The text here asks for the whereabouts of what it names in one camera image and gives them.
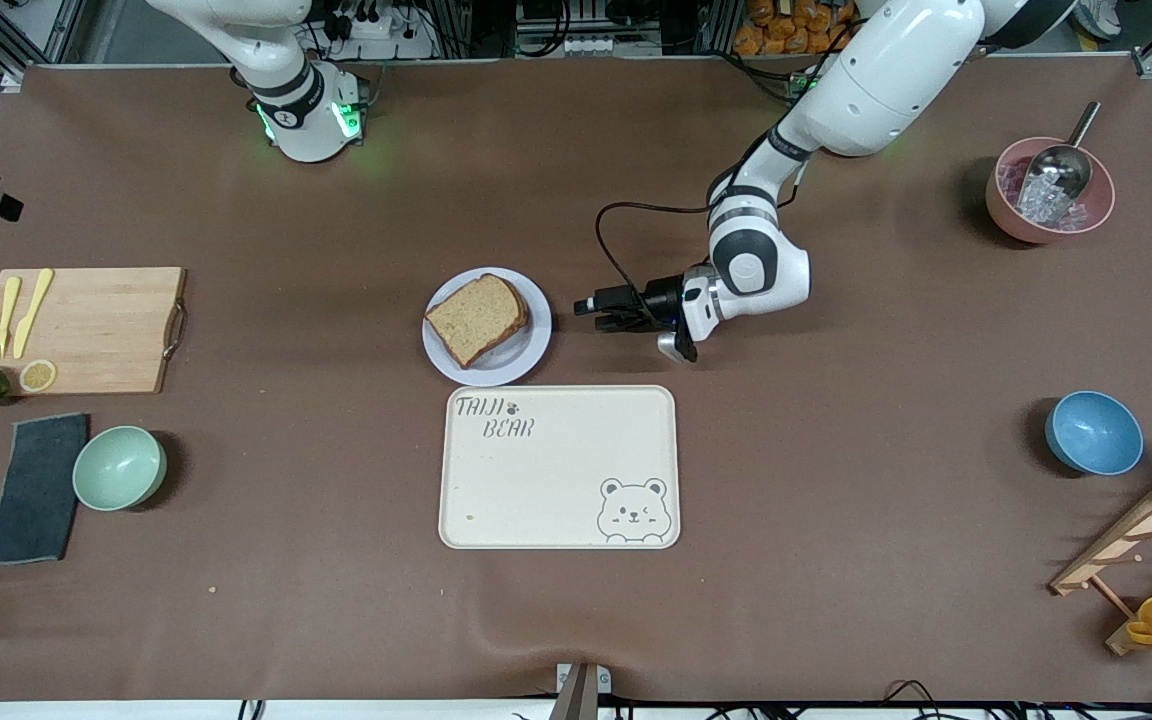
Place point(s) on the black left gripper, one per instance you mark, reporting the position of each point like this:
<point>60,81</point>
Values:
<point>658,299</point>

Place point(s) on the lavender round plate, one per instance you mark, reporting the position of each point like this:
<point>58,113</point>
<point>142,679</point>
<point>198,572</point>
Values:
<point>536,355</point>

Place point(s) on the brown toast bread slice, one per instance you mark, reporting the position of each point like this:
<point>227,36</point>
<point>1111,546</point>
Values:
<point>476,318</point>

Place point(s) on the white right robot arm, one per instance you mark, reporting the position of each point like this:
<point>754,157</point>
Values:
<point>306,120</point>

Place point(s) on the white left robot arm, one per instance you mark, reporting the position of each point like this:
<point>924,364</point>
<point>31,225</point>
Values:
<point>886,80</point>

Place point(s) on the yellow plastic fork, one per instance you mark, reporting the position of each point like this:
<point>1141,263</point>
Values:
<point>8,300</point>

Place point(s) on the yellow plastic knife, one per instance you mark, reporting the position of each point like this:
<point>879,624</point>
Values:
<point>33,305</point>

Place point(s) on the wooden cutting board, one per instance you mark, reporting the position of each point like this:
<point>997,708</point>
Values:
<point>106,320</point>

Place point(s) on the cream bear print tray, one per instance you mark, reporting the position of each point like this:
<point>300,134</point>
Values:
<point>556,480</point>

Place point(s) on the lemon slice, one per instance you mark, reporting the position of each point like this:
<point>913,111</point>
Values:
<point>38,376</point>

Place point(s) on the white power strip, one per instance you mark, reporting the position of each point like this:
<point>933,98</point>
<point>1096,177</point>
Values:
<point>371,25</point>
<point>581,46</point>

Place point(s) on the dark grey cloth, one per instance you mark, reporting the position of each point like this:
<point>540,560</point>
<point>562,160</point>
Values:
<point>36,490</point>

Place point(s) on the light green bowl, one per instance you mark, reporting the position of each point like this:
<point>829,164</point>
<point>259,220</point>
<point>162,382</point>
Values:
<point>118,468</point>

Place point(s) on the orange bread roll pile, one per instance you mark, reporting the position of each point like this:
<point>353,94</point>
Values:
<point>766,35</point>

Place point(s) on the pink bowl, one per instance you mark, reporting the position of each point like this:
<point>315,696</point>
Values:
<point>1001,210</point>

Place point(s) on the clear ice cube pile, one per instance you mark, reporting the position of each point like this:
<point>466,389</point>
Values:
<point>1041,200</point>

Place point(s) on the metal scoop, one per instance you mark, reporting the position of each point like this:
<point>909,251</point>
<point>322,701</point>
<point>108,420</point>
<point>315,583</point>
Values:
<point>1061,165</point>

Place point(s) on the blue bowl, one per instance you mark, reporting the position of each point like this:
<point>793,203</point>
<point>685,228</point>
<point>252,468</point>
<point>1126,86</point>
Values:
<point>1093,433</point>

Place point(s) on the wooden rack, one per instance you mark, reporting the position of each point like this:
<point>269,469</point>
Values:
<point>1126,545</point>

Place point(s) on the metal camera bracket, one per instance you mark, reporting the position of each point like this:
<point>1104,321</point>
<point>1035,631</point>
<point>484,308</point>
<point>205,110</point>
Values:
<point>576,690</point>

